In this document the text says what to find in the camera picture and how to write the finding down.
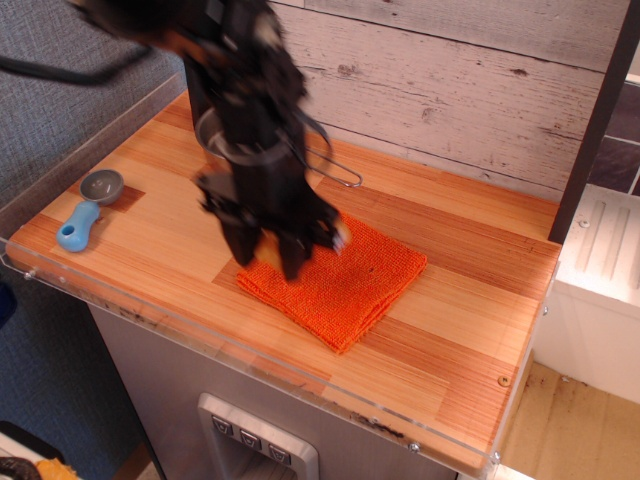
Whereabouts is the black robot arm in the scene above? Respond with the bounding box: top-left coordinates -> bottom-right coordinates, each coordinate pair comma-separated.
76,1 -> 349,280

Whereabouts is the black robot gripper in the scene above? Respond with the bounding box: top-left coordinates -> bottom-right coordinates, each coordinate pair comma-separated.
196,157 -> 342,281

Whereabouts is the stainless steel pot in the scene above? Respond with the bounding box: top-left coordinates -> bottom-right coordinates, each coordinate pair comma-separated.
195,108 -> 363,188

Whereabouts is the silver dispenser panel with buttons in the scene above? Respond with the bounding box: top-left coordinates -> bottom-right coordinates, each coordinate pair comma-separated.
197,393 -> 320,479

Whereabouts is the white toy sink unit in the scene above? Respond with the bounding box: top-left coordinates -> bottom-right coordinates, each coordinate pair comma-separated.
533,185 -> 639,402

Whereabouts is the grey toy fridge cabinet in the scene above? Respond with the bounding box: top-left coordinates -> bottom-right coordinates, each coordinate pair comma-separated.
90,307 -> 457,479

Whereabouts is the dark right post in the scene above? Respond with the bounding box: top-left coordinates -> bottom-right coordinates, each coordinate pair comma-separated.
548,0 -> 639,244

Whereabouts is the blue handled grey spoon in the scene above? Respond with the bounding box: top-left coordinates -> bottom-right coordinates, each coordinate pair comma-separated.
56,169 -> 125,253

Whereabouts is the orange knitted cloth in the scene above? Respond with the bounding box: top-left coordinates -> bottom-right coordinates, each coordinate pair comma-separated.
237,215 -> 427,353

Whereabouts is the tan toy chicken piece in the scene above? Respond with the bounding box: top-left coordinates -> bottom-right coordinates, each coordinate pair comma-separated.
254,221 -> 352,270

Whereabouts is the yellow object at corner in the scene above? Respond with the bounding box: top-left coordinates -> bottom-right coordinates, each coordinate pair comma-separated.
35,459 -> 79,480

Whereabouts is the clear acrylic edge guard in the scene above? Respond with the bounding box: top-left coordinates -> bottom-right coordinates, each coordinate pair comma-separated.
2,234 -> 507,479

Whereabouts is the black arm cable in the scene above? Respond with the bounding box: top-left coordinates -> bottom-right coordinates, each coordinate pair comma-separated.
0,42 -> 151,86

